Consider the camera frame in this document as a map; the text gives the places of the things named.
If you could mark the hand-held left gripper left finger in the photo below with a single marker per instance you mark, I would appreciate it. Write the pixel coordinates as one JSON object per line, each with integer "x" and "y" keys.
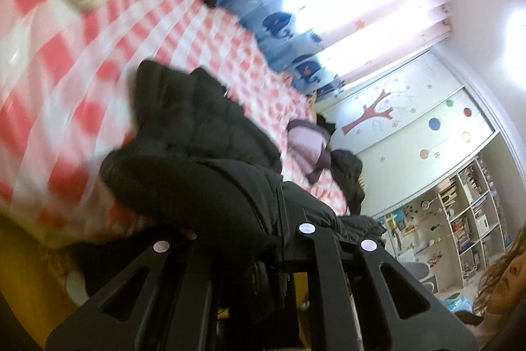
{"x": 193, "y": 281}

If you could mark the person's head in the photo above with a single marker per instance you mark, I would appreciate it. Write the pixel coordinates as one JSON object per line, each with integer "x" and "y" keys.
{"x": 507, "y": 285}

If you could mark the purple folded blanket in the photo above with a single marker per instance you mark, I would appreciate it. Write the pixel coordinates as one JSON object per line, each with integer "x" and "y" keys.
{"x": 306, "y": 145}

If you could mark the dark garment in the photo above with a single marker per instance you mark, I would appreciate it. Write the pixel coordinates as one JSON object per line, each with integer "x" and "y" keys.
{"x": 349, "y": 178}
{"x": 326, "y": 125}

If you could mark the blue plastic bag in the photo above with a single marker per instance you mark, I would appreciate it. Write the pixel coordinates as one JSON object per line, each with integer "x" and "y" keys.
{"x": 457, "y": 303}

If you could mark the white wardrobe with tree decal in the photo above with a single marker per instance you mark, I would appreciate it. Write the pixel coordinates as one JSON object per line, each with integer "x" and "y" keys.
{"x": 411, "y": 137}

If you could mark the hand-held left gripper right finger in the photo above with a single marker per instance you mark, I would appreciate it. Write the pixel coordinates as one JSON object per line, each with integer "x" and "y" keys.
{"x": 324, "y": 285}

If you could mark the black hooded puffer jacket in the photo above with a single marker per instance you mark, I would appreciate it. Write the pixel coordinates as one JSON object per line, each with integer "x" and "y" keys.
{"x": 205, "y": 170}

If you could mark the yellow bed base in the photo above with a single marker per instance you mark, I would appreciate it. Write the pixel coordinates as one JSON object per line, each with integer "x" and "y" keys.
{"x": 24, "y": 285}

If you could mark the white bookshelf with books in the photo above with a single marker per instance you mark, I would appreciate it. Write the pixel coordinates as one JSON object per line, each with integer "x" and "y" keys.
{"x": 464, "y": 211}

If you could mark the white chair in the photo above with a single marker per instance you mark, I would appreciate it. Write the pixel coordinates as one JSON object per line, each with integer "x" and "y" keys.
{"x": 417, "y": 271}

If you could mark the red white checkered bed sheet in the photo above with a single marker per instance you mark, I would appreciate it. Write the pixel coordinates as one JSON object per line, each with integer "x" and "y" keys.
{"x": 82, "y": 26}

